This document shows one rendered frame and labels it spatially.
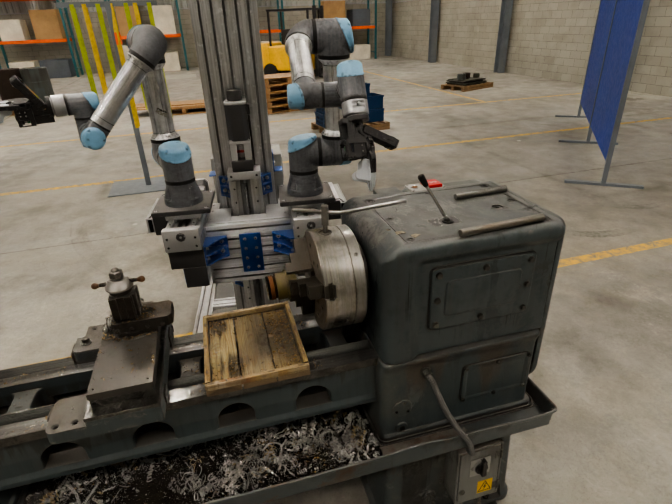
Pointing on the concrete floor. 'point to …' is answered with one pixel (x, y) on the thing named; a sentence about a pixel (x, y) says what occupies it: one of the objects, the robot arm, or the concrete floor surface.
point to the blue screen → (610, 77)
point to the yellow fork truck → (273, 60)
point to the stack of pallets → (277, 92)
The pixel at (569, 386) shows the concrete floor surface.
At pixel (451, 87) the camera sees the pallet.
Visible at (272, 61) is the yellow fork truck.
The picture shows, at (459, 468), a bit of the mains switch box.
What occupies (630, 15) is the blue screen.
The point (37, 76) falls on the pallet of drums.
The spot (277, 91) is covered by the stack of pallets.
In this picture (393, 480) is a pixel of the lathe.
